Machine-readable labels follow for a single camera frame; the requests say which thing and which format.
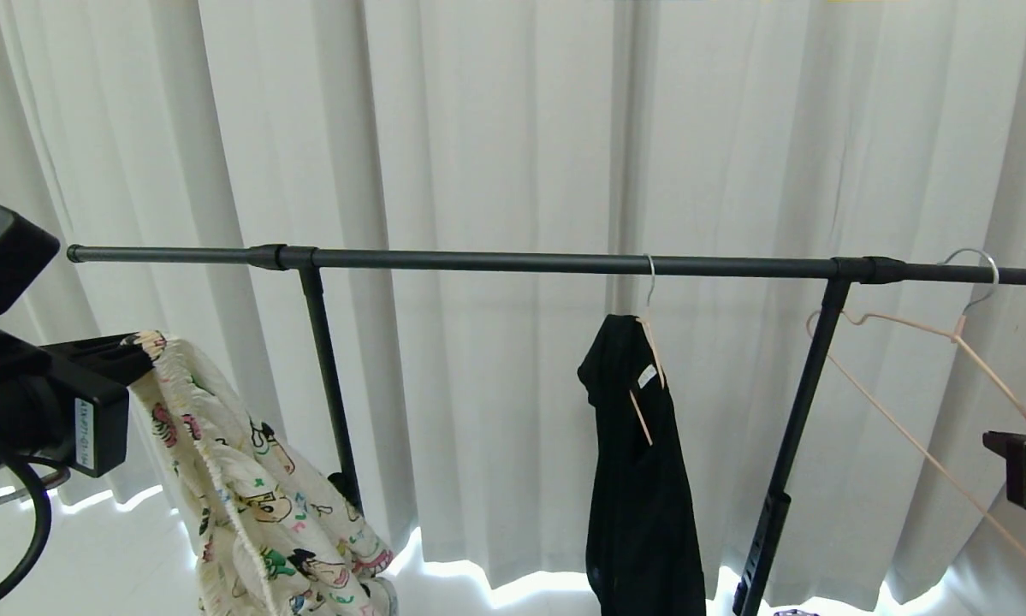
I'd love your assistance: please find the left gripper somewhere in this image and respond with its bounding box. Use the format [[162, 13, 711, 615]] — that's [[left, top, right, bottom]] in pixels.
[[0, 312, 130, 478]]

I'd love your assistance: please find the pink clothes hanger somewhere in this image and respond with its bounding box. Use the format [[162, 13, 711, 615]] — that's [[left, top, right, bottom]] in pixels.
[[806, 248, 1026, 591], [628, 254, 667, 446]]

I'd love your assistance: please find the cream printed garment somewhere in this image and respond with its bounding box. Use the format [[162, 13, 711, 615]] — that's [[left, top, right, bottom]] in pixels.
[[123, 329, 400, 616]]

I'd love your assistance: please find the black garment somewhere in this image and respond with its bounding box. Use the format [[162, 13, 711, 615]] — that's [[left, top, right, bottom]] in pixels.
[[577, 314, 709, 616]]

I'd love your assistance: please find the black clothes rack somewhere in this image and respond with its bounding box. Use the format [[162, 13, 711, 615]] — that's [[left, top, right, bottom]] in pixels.
[[66, 244, 1026, 616]]

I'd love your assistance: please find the white curtain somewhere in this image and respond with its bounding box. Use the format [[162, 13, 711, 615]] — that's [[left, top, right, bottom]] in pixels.
[[0, 0, 1026, 613]]

